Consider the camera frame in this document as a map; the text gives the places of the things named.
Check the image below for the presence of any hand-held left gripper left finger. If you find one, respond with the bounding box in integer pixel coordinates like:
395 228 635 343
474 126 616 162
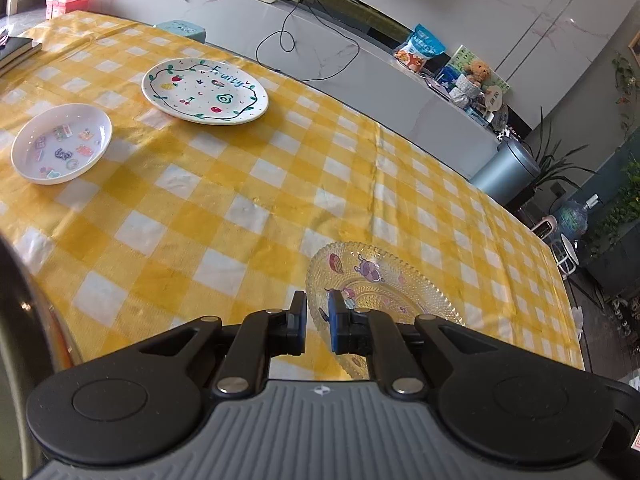
135 290 308 398

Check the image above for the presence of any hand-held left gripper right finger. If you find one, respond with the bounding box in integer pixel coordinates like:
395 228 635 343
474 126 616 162
327 290 506 396

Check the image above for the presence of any clear glass plate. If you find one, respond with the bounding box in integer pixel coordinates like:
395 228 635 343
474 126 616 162
306 241 466 381

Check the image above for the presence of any fruit print white plate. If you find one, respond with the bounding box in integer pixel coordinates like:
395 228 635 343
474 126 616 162
141 58 270 126

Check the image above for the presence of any small white sticker plate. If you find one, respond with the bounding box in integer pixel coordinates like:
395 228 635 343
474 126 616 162
11 103 113 186

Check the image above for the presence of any yellow checked tablecloth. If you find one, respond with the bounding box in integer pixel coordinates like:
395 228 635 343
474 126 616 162
0 10 586 381

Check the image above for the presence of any grey trash bin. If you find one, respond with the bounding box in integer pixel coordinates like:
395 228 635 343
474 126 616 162
470 137 542 206

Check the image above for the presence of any small pink chair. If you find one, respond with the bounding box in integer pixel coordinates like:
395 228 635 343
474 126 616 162
531 216 560 238

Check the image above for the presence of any white round stool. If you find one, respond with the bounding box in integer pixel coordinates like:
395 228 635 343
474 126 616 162
550 234 581 281

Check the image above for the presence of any blue water jug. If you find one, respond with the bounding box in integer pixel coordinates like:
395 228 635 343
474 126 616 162
555 195 601 246

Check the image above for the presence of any teddy bear in basket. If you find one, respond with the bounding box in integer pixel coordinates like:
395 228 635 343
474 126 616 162
450 75 483 106

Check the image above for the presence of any dark potted plant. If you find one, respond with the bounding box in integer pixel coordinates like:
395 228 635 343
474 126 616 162
520 105 596 211

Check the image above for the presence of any marble tv cabinet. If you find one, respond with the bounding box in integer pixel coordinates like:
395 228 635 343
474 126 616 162
50 0 506 181

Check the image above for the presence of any blue snack bag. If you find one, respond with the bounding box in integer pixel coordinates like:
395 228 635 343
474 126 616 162
393 24 447 75

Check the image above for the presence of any green picture board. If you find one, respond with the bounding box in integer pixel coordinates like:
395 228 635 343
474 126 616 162
445 45 511 96

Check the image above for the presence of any brown teddy bear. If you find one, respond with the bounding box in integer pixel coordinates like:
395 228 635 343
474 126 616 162
465 60 493 86

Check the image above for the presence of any dark grey cabinet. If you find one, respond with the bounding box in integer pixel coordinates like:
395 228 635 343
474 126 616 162
595 130 640 306

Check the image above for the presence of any hanging green vine plant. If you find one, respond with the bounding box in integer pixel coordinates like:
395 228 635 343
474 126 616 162
587 52 640 261

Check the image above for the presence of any light blue stool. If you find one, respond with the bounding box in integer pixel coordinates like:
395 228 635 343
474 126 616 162
154 20 207 43

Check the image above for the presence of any black notebook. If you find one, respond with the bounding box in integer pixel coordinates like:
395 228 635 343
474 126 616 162
0 36 43 78

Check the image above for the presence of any pink box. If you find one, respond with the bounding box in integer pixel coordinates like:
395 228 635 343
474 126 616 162
46 0 92 20

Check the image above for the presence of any black cable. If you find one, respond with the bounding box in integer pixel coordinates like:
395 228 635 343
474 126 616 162
256 0 361 82

